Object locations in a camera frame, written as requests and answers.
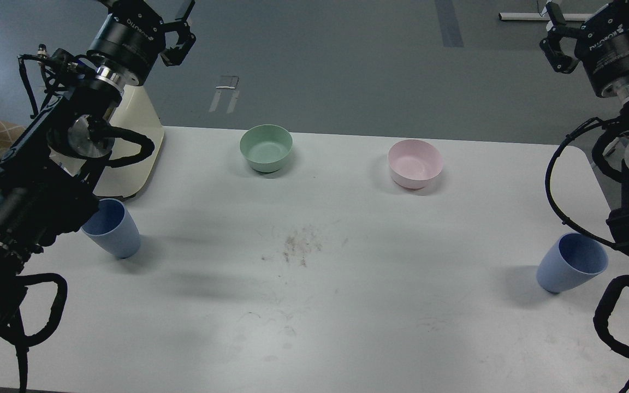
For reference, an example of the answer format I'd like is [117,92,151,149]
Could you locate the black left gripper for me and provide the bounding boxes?
[86,1,195,86]

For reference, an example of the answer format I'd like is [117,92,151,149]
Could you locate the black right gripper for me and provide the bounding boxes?
[539,2,629,98]

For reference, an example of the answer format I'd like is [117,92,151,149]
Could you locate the blue cup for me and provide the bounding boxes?
[535,233,609,294]
[81,198,141,259]

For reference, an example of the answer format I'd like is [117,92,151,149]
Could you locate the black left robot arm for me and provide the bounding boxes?
[0,1,195,392]

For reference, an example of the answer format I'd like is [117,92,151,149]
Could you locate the cream toaster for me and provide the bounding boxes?
[92,85,165,199]

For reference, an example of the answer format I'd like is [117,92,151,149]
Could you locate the white table leg base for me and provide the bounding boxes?
[498,12,550,22]

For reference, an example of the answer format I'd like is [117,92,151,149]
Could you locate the green bowl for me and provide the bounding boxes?
[239,124,294,172]

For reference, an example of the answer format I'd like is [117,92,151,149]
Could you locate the pink bowl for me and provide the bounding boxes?
[387,139,444,190]

